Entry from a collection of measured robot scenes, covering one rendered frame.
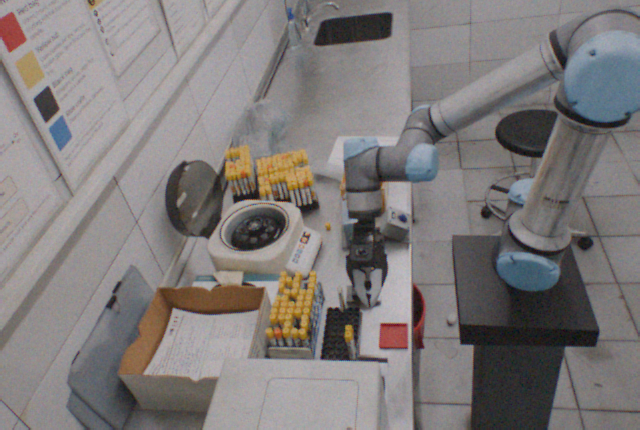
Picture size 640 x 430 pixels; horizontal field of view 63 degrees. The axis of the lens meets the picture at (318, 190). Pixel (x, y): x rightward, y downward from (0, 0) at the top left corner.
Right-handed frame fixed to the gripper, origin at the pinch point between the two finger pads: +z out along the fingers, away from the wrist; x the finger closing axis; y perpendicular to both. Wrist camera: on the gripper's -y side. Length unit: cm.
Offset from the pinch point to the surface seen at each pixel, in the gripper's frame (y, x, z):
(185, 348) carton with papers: 1.5, 44.5, 11.5
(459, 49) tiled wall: 251, -43, -76
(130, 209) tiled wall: 11, 59, -21
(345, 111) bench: 106, 16, -41
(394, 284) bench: 25.4, -4.3, 4.7
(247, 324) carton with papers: 7.4, 30.7, 8.1
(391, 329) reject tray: 12.8, -3.6, 11.7
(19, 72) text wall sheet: -22, 58, -52
